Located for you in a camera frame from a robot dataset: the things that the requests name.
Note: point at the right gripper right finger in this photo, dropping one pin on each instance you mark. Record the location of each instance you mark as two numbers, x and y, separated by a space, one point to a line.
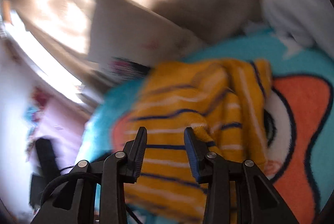
257 199

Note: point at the white floral butterfly pillow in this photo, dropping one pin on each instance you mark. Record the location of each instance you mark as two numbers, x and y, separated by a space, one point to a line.
127 39

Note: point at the yellow striped small shirt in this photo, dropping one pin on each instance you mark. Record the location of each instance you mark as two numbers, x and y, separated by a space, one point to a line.
222 100

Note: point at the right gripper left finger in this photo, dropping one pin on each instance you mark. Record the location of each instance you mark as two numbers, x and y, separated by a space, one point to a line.
70 198

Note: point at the light grey plush pillow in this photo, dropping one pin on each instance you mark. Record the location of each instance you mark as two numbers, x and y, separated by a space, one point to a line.
308 22

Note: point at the teal fleece cartoon blanket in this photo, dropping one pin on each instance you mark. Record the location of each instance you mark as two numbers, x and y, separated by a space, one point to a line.
298 120

